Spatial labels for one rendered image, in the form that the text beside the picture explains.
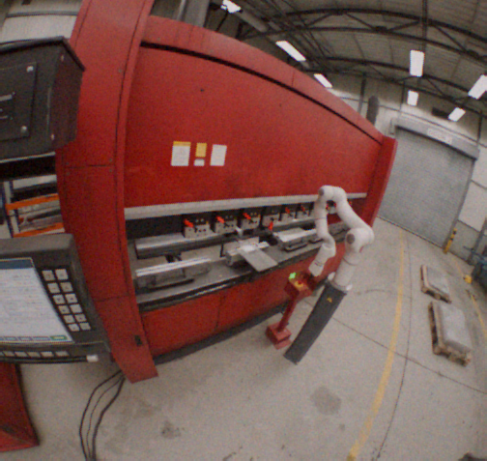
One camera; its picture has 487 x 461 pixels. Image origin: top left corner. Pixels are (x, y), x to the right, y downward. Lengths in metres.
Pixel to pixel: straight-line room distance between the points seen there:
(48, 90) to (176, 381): 1.90
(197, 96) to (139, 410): 2.09
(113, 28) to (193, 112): 0.55
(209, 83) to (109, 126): 0.54
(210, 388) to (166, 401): 0.38
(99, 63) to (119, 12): 0.20
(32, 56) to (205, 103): 0.83
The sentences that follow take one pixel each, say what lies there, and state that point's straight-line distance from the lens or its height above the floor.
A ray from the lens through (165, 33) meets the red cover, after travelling 1.04.
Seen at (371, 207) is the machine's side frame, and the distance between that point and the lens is 3.21.
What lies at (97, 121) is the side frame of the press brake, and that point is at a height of 1.80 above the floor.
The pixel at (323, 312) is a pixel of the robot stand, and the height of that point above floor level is 0.75.
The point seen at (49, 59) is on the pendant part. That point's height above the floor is 1.91.
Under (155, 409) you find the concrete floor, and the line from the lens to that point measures 1.86.
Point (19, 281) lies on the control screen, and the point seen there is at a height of 1.53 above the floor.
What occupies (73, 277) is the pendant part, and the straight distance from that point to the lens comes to 0.44.
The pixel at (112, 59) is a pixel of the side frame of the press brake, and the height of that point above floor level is 2.01.
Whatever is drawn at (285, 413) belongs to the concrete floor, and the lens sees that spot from 1.96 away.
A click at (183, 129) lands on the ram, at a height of 1.78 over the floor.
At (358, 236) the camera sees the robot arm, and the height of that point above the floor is 1.40.
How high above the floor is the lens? 1.80
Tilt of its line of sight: 23 degrees down
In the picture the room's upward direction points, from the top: 11 degrees clockwise
